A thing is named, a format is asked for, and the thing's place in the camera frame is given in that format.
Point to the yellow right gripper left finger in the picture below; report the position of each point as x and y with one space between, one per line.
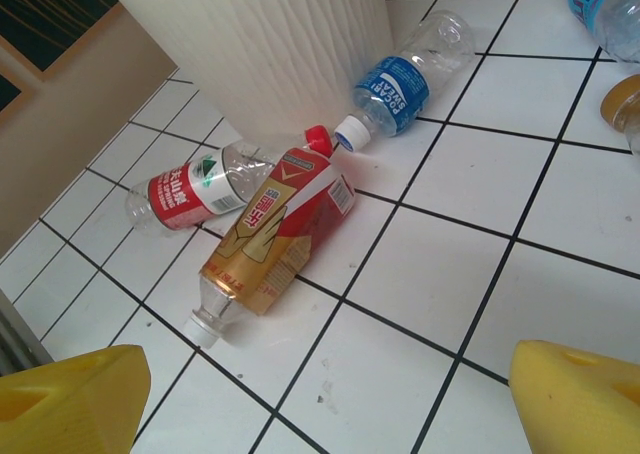
60 409

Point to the clear bottle red green label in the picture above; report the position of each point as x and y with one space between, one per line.
180 199

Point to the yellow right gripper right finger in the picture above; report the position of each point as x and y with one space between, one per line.
585 409

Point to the white ribbed plastic bin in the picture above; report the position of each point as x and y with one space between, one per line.
260 44

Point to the aluminium edge rail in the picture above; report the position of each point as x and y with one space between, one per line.
20 334

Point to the bottle with red gold label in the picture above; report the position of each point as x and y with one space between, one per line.
280 234

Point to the clear bottle amber tea residue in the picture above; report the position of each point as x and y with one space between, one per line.
625 109

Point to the clear bottle light blue label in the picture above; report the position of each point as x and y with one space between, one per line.
600 9

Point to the clear bottle dark blue label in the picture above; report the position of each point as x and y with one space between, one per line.
395 94

